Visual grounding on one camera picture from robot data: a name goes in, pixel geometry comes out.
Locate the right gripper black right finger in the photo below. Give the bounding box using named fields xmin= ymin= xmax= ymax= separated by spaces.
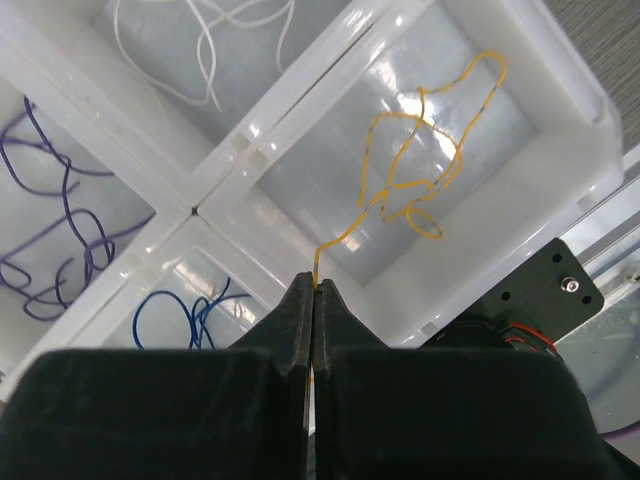
xmin=313 ymin=280 xmax=630 ymax=479

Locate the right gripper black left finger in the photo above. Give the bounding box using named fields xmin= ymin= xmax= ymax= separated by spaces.
xmin=1 ymin=273 xmax=314 ymax=479

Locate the blue wire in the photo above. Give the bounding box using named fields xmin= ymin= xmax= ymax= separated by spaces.
xmin=132 ymin=275 xmax=251 ymax=351

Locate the white wire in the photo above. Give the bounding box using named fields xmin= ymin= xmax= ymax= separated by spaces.
xmin=113 ymin=0 xmax=296 ymax=112

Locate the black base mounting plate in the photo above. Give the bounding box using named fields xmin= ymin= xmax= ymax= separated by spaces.
xmin=428 ymin=238 xmax=604 ymax=345

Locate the white compartment tray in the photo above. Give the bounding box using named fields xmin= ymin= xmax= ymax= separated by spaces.
xmin=1 ymin=1 xmax=624 ymax=399

